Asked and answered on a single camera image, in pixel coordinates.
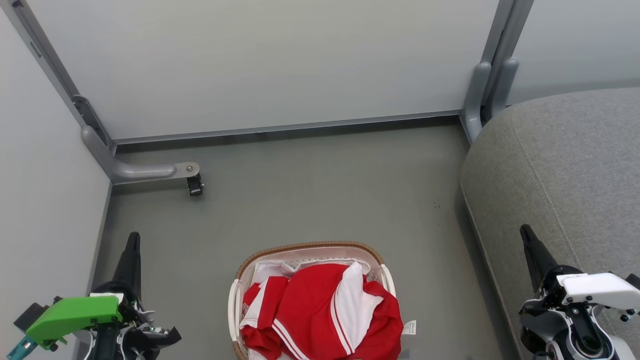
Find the grey short partition bottom rail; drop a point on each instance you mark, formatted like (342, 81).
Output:
(101, 235)

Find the white laundry basket brown rim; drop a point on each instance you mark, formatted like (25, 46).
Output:
(305, 251)

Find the red and white shirt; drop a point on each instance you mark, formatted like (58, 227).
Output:
(320, 310)

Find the grey partition post double foot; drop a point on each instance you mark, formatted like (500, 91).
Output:
(487, 85)

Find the black caster wheel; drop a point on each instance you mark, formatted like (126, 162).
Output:
(195, 185)

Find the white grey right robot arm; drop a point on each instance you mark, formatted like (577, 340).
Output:
(565, 330)

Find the grey partition post slanted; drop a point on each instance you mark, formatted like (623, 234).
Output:
(47, 55)

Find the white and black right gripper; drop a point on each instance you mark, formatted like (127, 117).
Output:
(595, 290)

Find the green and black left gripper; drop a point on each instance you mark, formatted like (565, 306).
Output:
(75, 312)

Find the grey long partition bottom rail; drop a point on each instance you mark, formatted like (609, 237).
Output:
(285, 127)

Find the grey partition foot single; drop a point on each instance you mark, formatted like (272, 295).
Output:
(135, 171)

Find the white garment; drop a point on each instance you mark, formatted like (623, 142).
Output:
(272, 272)

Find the grey fabric sofa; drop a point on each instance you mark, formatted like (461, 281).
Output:
(565, 175)

